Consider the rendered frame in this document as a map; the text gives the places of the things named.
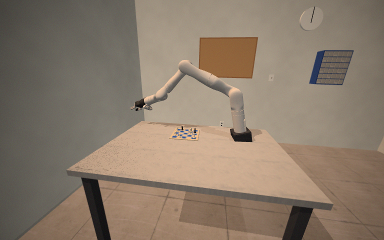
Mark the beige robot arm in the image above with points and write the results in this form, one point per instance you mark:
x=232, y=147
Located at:
x=235, y=95

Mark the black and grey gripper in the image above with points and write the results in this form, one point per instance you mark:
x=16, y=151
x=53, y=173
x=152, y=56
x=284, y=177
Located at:
x=143, y=103

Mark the blue and tan chessboard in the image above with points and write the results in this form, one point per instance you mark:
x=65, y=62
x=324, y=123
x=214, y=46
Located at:
x=185, y=134

